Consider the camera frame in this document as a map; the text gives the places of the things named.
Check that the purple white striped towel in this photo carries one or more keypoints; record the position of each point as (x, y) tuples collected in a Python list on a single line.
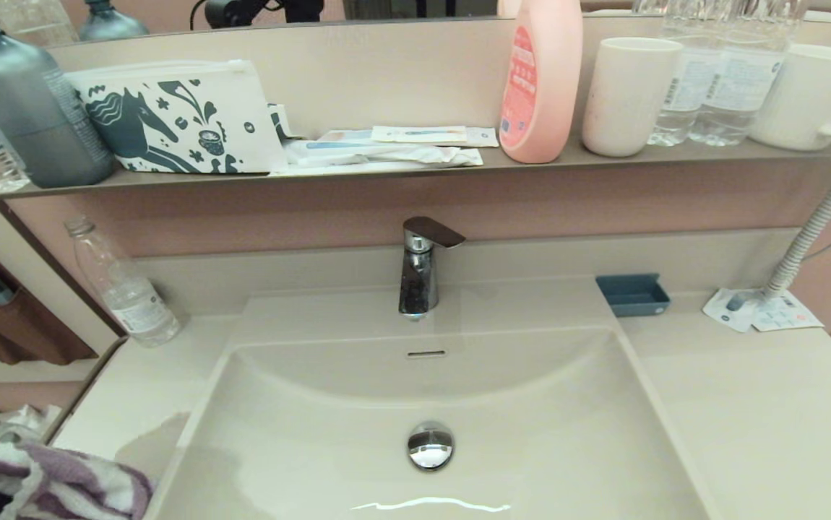
[(69, 487)]

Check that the beige rectangular sink basin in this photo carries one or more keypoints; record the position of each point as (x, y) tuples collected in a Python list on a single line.
[(531, 433)]

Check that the pack of small water bottles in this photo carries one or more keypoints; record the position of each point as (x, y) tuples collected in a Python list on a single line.
[(3, 425)]

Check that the brown hanging holder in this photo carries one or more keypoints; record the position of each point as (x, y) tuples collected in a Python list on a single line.
[(29, 332)]

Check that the capless clear plastic bottle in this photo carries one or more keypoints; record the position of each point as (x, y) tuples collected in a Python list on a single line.
[(130, 303)]

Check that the grey bottle with teal cap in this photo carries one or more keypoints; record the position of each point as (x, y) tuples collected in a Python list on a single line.
[(29, 115)]

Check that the white pouch with blue horse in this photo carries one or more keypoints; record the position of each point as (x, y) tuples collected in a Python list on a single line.
[(170, 121)]

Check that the chrome drain stopper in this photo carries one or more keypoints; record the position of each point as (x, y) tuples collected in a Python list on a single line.
[(430, 446)]

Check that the small white blue printed packet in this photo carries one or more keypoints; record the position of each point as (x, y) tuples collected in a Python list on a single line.
[(282, 121)]

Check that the flat white toiletry packet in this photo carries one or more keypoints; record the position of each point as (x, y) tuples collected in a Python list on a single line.
[(358, 170)]

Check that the crumpled white toiletry packet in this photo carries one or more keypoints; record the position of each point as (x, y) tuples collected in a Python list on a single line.
[(386, 153)]

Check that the small beige toiletry packet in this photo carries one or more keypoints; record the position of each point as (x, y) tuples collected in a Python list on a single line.
[(420, 134)]

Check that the blue soap tray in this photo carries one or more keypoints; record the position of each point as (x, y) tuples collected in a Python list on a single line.
[(634, 297)]

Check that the pink lotion bottle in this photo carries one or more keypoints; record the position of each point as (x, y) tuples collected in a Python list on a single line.
[(544, 94)]

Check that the white printed paper leaflet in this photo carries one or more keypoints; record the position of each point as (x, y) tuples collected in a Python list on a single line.
[(791, 314)]

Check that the wall mirror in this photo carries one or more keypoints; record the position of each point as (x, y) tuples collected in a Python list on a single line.
[(170, 14)]

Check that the brown wall shelf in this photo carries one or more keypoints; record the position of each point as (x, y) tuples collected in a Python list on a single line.
[(712, 153)]

